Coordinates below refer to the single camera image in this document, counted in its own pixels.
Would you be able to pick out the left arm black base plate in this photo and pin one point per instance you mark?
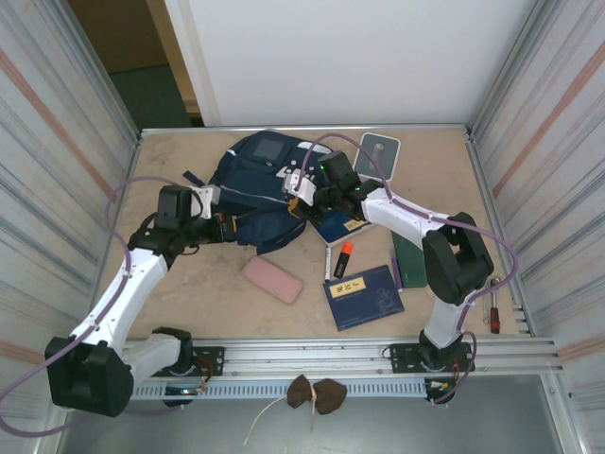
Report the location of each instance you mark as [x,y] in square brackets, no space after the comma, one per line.
[210,361]

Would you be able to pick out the dark green notebook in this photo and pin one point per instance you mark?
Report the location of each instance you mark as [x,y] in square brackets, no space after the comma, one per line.
[409,265]

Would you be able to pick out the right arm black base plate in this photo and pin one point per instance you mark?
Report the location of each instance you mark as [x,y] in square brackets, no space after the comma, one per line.
[406,359]

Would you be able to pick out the blue notebook with dragon print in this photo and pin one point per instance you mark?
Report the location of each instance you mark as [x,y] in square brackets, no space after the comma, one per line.
[364,302]

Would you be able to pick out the grooved aluminium mounting rail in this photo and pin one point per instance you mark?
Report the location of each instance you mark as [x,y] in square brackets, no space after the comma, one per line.
[307,352]

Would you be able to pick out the white marker pen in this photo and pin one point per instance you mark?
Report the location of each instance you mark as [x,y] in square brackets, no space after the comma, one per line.
[327,265]

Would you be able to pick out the blue notebook yellow label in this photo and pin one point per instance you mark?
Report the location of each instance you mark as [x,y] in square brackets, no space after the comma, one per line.
[336,229]

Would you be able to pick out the navy blue backpack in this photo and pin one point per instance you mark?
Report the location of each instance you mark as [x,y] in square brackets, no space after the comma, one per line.
[250,189]

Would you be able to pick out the slim aluminium table edge bar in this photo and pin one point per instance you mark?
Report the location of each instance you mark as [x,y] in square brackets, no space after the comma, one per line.
[425,128]

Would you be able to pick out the grey white tissue box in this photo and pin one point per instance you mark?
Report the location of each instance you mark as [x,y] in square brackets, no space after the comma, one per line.
[378,151]

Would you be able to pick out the white door frame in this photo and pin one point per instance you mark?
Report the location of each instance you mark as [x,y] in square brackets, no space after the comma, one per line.
[196,71]

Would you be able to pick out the purple pen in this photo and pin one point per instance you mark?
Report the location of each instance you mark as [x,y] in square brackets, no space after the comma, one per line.
[397,274]

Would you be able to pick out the slim silver spanner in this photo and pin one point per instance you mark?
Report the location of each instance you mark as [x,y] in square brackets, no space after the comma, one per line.
[485,302]

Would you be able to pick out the pink pencil case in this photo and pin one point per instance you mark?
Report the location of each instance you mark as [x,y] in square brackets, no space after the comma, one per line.
[271,281]

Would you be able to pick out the small black controller board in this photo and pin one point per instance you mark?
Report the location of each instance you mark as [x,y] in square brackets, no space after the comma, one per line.
[182,392]
[439,388]

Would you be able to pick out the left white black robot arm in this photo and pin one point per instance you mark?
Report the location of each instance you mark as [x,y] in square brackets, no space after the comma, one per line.
[132,288]

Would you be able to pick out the black orange highlighter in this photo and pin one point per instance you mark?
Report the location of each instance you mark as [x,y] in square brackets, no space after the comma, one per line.
[341,265]

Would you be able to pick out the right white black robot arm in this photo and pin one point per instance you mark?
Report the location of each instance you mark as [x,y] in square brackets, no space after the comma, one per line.
[406,220]

